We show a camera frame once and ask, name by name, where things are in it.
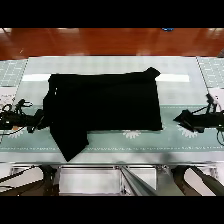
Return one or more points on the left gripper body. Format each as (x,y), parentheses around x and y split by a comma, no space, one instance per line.
(34,120)

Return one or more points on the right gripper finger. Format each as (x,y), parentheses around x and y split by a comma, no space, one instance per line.
(182,116)
(189,126)

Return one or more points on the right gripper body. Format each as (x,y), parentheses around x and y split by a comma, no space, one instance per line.
(198,120)

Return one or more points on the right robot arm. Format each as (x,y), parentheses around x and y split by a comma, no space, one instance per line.
(203,180)

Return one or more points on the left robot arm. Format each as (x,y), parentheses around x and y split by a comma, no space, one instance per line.
(10,180)

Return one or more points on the black T-shirt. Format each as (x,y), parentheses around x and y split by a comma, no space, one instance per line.
(103,103)

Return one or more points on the silver frame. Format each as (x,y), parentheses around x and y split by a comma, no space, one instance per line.
(133,180)

